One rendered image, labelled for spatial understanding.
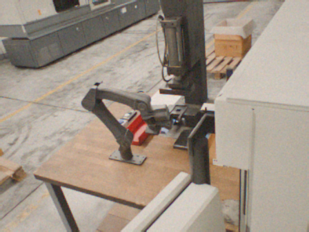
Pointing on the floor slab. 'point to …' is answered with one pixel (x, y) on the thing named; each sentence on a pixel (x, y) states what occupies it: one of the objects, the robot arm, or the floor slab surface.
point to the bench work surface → (121, 174)
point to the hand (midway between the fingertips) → (158, 131)
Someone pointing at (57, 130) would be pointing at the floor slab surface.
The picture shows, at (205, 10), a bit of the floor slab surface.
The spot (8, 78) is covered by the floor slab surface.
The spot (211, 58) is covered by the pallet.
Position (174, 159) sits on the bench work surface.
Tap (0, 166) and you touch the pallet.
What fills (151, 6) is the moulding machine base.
